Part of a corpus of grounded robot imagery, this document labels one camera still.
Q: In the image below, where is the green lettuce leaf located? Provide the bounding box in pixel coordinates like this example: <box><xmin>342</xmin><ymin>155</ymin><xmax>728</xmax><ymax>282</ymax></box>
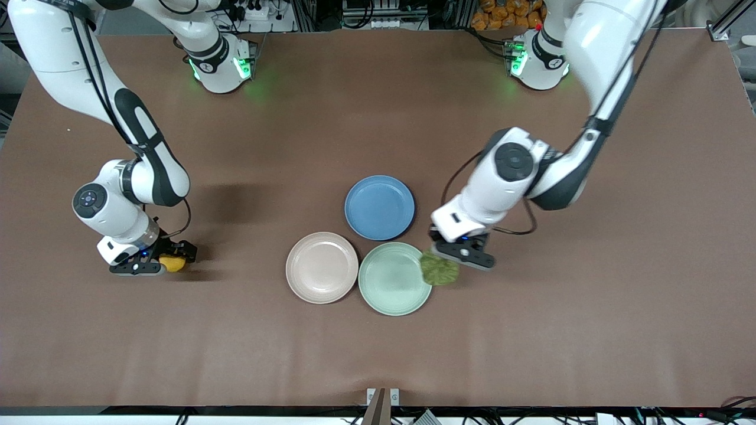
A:
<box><xmin>421</xmin><ymin>248</ymin><xmax>461</xmax><ymax>287</ymax></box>

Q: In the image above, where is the metal bracket with post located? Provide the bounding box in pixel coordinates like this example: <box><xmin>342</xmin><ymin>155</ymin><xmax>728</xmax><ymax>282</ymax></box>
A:
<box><xmin>366</xmin><ymin>388</ymin><xmax>400</xmax><ymax>425</ymax></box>

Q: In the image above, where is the beige round plate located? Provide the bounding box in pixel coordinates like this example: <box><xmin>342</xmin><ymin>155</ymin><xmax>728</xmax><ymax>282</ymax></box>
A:
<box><xmin>286</xmin><ymin>232</ymin><xmax>359</xmax><ymax>305</ymax></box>

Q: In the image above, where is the blue round plate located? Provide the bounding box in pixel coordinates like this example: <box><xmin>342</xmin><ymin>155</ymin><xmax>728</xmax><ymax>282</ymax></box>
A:
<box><xmin>344</xmin><ymin>175</ymin><xmax>415</xmax><ymax>241</ymax></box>

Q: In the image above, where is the aluminium frame profile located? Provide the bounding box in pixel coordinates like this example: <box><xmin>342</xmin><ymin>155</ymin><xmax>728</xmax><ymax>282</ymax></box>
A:
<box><xmin>707</xmin><ymin>0</ymin><xmax>756</xmax><ymax>42</ymax></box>

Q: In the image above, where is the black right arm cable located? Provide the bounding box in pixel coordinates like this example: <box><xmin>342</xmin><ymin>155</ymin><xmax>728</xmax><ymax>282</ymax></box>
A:
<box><xmin>66</xmin><ymin>0</ymin><xmax>193</xmax><ymax>240</ymax></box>

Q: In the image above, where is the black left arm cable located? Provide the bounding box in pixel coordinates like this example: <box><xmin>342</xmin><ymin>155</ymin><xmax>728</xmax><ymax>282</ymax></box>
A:
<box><xmin>440</xmin><ymin>0</ymin><xmax>671</xmax><ymax>236</ymax></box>

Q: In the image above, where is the bag of orange fruits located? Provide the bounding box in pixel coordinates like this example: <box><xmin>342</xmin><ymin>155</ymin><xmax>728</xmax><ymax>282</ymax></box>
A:
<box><xmin>471</xmin><ymin>0</ymin><xmax>544</xmax><ymax>31</ymax></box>

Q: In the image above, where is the white power strip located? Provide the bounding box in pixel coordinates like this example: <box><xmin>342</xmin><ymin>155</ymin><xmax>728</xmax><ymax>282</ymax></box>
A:
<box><xmin>227</xmin><ymin>0</ymin><xmax>296</xmax><ymax>33</ymax></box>

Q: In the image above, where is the pale green round plate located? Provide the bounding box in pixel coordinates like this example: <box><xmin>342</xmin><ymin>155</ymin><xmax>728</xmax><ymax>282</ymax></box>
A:
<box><xmin>358</xmin><ymin>242</ymin><xmax>434</xmax><ymax>316</ymax></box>

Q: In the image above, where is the white device with cables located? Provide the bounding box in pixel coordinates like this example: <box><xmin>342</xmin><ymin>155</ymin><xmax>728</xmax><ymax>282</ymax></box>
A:
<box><xmin>341</xmin><ymin>0</ymin><xmax>427</xmax><ymax>30</ymax></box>

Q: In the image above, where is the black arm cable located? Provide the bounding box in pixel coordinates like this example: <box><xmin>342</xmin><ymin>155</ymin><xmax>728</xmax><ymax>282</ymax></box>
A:
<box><xmin>66</xmin><ymin>0</ymin><xmax>193</xmax><ymax>240</ymax></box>
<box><xmin>440</xmin><ymin>0</ymin><xmax>671</xmax><ymax>236</ymax></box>

